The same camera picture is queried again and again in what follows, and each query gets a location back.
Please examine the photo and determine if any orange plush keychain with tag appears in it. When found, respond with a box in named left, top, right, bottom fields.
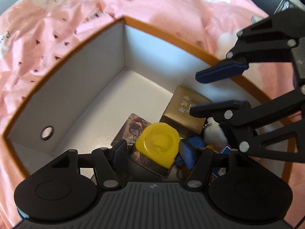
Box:
left=175, top=136, right=231, bottom=179

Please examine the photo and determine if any illustrated card box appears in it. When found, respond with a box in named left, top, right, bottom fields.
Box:
left=111, top=113, right=174, bottom=178

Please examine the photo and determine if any yellow tape measure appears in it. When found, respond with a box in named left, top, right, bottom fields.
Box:
left=135, top=122, right=180, bottom=169

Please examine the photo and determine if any gold gift box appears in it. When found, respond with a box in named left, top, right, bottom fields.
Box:
left=159, top=85, right=211, bottom=138

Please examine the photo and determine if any white black plush toy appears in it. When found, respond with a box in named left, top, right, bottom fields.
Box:
left=203, top=117, right=228, bottom=152

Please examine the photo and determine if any orange white cardboard box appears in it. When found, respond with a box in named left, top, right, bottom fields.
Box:
left=1, top=17, right=271, bottom=181

